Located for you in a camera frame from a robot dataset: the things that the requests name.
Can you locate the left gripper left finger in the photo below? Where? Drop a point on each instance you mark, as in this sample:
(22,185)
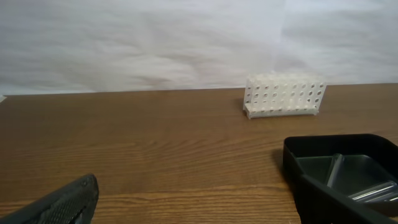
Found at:
(68,202)

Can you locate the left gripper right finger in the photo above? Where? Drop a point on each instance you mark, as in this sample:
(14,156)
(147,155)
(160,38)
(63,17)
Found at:
(323,207)

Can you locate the black tray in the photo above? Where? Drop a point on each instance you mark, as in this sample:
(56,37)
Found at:
(311,146)

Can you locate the white test tube rack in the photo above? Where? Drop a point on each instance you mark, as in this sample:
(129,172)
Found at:
(283,93)

